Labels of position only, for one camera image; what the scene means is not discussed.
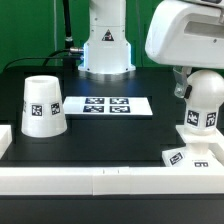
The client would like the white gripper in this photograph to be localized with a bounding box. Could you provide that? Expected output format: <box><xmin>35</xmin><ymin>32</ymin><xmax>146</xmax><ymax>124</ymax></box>
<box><xmin>145</xmin><ymin>0</ymin><xmax>224</xmax><ymax>98</ymax></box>

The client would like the black cable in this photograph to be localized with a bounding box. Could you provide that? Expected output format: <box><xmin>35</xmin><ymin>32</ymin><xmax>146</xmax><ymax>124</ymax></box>
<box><xmin>2</xmin><ymin>48</ymin><xmax>84</xmax><ymax>72</ymax></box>

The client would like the white lamp bulb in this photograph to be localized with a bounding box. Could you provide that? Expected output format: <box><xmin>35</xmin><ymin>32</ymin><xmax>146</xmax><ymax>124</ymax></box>
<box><xmin>184</xmin><ymin>70</ymin><xmax>224</xmax><ymax>135</ymax></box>

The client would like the white lamp shade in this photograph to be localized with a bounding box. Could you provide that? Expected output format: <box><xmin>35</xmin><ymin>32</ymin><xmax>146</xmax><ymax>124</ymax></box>
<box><xmin>21</xmin><ymin>75</ymin><xmax>67</xmax><ymax>138</ymax></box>

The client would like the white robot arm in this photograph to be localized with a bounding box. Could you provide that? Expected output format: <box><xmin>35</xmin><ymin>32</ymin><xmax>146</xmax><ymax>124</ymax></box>
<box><xmin>79</xmin><ymin>0</ymin><xmax>224</xmax><ymax>98</ymax></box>

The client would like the white marker board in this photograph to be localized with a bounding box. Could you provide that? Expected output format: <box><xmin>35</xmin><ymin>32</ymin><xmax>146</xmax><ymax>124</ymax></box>
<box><xmin>63</xmin><ymin>96</ymin><xmax>153</xmax><ymax>116</ymax></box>

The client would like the white left fence block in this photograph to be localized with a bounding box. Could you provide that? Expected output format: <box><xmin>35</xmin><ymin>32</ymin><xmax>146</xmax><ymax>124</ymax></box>
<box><xmin>0</xmin><ymin>125</ymin><xmax>12</xmax><ymax>159</ymax></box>

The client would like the white lamp base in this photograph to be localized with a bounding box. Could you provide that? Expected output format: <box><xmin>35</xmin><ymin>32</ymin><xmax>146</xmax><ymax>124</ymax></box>
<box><xmin>162</xmin><ymin>125</ymin><xmax>224</xmax><ymax>168</ymax></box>

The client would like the white front fence rail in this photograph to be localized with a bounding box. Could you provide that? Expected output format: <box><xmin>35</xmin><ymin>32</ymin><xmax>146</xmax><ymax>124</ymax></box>
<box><xmin>0</xmin><ymin>167</ymin><xmax>224</xmax><ymax>195</ymax></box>

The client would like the black vertical hose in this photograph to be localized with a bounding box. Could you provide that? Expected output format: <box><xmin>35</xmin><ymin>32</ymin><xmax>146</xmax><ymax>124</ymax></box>
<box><xmin>61</xmin><ymin>0</ymin><xmax>75</xmax><ymax>51</ymax></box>

